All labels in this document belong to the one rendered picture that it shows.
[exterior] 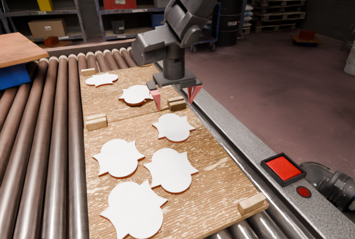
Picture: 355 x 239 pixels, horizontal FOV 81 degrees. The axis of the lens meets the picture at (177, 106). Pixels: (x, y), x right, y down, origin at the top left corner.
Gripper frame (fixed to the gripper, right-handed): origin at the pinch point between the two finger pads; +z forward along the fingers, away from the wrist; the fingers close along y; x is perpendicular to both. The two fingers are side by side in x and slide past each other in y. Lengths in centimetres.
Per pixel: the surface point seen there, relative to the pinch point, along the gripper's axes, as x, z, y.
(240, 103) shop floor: 121, 103, 128
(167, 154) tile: -11.1, 7.2, -6.5
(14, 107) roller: 33, 9, -50
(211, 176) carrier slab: -20.6, 8.3, 1.3
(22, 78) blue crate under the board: 54, 6, -50
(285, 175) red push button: -26.3, 9.3, 18.2
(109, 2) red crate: 431, 23, 24
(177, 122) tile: 0.4, 7.3, 1.0
